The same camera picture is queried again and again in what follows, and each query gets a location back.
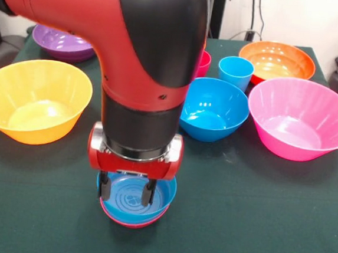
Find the blue plastic cup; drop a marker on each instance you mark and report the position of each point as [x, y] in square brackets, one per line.
[236, 71]

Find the orange plastic bowl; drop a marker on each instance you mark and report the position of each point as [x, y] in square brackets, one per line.
[281, 62]

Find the black power adapter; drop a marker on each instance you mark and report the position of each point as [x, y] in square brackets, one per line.
[249, 35]

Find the red plastic cup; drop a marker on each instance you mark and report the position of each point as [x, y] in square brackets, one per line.
[203, 64]

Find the large yellow-orange plastic bowl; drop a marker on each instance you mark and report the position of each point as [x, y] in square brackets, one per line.
[36, 91]

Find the small translucent blue bowl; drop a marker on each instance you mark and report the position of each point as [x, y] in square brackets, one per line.
[162, 197]

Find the dark green tablecloth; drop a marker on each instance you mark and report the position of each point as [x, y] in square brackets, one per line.
[266, 229]

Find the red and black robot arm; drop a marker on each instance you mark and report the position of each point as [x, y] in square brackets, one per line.
[133, 55]

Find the large pink plastic bowl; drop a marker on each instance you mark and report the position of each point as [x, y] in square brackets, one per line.
[300, 114]

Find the opaque blue plastic bowl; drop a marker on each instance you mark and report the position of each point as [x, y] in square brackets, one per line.
[215, 107]

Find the small red plastic bowl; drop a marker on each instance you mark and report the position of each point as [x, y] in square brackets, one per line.
[132, 224]

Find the purple plastic bowl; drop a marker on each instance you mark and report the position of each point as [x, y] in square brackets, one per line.
[60, 47]

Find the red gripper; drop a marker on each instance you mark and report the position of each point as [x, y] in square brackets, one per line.
[132, 167]

